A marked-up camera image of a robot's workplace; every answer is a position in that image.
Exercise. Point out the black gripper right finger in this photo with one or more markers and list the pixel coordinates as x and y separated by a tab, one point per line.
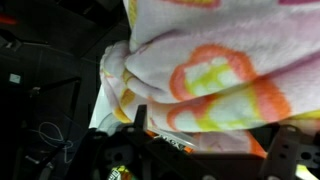
290	156

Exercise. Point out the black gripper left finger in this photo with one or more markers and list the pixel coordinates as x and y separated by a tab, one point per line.
126	160

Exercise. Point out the pink patterned fleece blanket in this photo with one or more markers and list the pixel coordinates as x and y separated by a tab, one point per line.
216	66

